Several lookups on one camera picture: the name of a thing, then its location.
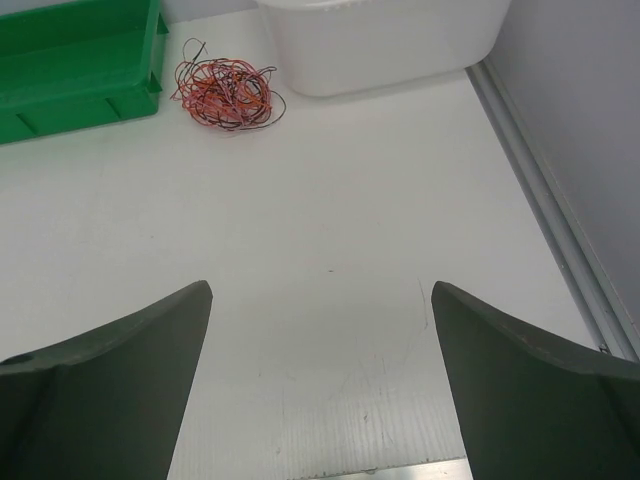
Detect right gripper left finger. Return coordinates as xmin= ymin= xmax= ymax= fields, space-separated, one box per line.
xmin=1 ymin=280 xmax=212 ymax=479

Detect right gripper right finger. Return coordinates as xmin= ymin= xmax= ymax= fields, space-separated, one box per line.
xmin=431 ymin=282 xmax=639 ymax=479

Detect orange pink black wires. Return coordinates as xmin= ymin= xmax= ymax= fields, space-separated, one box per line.
xmin=169 ymin=38 xmax=287 ymax=133

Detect green plastic tray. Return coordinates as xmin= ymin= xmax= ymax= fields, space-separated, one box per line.
xmin=1 ymin=0 xmax=169 ymax=144

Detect white plastic tub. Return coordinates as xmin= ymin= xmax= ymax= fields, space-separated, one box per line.
xmin=258 ymin=0 xmax=511 ymax=97

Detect aluminium frame rail right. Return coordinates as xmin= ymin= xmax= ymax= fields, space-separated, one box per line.
xmin=466 ymin=61 xmax=639 ymax=362

